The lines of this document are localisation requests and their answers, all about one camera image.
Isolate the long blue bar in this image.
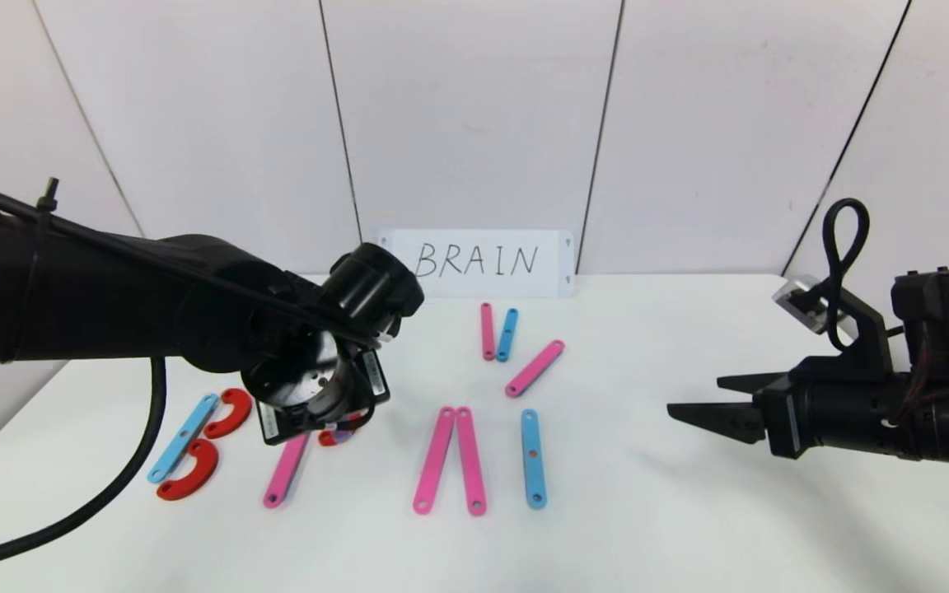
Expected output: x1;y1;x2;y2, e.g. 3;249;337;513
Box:
521;409;548;510
146;392;219;484

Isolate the white sign reading BRAIN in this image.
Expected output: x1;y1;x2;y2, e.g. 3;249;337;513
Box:
380;229;576;299

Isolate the short blue bar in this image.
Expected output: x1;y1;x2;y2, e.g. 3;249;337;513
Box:
497;307;520;363

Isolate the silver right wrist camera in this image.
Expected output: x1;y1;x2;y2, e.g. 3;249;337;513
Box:
774;274;834;334

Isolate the long pink bar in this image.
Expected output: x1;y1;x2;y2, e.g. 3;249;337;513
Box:
413;406;456;516
263;434;311;509
456;407;489;518
505;339;566;399

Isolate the black right camera bracket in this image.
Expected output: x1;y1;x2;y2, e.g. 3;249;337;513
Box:
804;284;895;376

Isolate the black looped right arm cable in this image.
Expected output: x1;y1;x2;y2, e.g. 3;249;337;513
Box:
822;198;871;351

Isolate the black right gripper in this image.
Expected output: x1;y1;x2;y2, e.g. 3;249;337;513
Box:
666;371;924;460

